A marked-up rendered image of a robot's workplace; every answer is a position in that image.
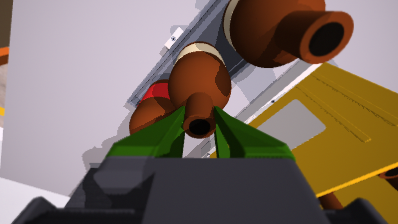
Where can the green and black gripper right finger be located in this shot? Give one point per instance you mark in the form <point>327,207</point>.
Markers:
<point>244,140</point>

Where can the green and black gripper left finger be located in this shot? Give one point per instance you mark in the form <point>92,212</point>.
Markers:
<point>155,139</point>

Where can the yellow crate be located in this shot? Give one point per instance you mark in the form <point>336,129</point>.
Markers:
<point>342,129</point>

